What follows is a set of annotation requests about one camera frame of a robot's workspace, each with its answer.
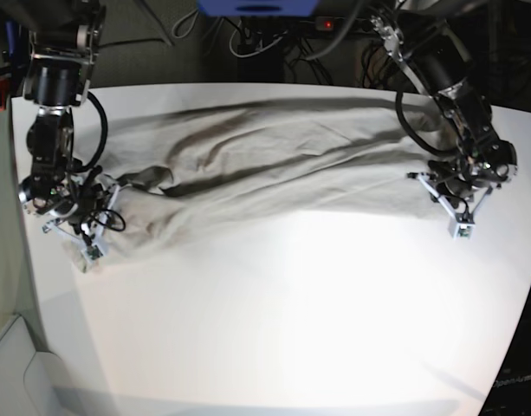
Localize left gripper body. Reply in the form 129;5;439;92
405;172;502;225

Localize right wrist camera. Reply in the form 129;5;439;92
81;242;108;264

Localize white cable loop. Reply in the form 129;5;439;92
228;25;284;59

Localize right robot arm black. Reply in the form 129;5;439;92
1;1;126;257

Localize grey t-shirt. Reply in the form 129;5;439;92
65;97;448;273

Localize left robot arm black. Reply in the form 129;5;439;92
369;1;518;237

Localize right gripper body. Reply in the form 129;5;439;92
40;181;126;250

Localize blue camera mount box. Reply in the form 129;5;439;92
197;0;319;16

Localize black power strip red light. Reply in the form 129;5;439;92
313;16;374;34

